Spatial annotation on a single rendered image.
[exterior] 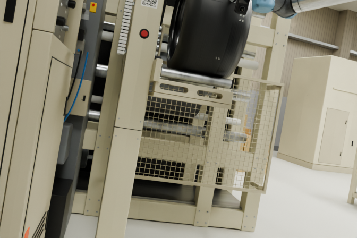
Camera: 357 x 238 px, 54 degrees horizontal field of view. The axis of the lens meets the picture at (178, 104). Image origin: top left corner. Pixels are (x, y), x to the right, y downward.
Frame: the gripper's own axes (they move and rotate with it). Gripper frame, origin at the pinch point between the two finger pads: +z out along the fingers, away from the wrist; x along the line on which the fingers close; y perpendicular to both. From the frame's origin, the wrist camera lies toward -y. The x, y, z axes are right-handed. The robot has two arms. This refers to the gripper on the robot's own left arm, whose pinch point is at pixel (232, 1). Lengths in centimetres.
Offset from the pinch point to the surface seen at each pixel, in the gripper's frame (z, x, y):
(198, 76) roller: 15.5, 5.9, -31.0
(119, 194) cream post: 29, 31, -89
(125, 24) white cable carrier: 22.2, 41.5, -12.9
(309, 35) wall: 613, -397, 232
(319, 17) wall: 612, -415, 280
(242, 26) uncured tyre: 1.9, -6.5, -9.0
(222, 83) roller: 15.5, -5.6, -32.0
